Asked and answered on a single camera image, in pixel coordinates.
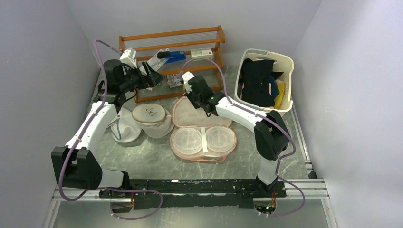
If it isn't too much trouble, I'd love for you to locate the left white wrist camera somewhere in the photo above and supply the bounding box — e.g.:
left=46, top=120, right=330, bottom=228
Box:
left=119, top=48, right=137, bottom=68

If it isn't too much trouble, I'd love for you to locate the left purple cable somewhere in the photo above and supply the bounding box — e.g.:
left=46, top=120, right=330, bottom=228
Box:
left=58, top=39, right=164, bottom=220

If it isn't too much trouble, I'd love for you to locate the aluminium frame rail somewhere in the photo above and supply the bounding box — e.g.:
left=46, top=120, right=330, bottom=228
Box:
left=43, top=179, right=337, bottom=228

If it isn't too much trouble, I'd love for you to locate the wooden shelf rack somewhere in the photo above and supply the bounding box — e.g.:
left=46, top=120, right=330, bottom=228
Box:
left=118, top=26, right=226, bottom=103

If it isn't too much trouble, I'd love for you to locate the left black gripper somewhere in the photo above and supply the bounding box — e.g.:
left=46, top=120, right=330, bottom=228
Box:
left=119, top=61, right=165, bottom=93

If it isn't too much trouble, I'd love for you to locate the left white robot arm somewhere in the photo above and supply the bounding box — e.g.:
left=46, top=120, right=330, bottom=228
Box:
left=51, top=59, right=165, bottom=198

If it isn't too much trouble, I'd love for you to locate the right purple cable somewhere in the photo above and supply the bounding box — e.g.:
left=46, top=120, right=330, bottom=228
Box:
left=179, top=57, right=306, bottom=219

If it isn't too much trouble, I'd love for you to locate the white green box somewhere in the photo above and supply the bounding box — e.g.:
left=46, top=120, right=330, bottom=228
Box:
left=190, top=47, right=214, bottom=59

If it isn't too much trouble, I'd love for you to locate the yellow cloth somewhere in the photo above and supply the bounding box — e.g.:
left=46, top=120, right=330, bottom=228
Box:
left=274, top=82, right=287, bottom=109

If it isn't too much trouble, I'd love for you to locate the black bra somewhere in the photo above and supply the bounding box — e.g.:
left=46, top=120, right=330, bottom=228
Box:
left=238, top=58, right=283, bottom=107

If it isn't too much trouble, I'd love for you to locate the purple cable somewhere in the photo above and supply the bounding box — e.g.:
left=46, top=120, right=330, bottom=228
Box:
left=179, top=57, right=306, bottom=219
left=58, top=39, right=164, bottom=220

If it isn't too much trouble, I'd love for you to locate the blue stapler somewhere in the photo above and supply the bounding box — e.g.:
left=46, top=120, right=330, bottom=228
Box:
left=157, top=51, right=186, bottom=64

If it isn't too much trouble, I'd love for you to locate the cream laundry basket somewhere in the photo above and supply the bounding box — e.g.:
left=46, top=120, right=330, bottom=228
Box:
left=234, top=48, right=294, bottom=116

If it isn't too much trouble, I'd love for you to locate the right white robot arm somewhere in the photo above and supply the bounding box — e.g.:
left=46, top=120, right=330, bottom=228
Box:
left=182, top=72, right=290, bottom=197

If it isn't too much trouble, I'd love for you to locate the clear plastic packet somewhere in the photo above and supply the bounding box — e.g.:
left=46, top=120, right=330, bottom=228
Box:
left=147, top=48, right=170, bottom=71

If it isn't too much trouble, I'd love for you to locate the beige round laundry bag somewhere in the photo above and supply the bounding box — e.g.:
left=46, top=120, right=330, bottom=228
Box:
left=132, top=104, right=174, bottom=139

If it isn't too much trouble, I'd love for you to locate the dark teal cloth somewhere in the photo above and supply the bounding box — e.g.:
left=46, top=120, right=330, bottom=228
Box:
left=269, top=82, right=279, bottom=99

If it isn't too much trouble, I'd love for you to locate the highlighter marker pack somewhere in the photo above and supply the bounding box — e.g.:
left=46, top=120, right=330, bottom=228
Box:
left=166, top=73, right=183, bottom=88

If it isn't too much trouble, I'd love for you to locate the floral mesh laundry bag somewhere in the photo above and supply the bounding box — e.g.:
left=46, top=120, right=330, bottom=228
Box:
left=170, top=97, right=237, bottom=162

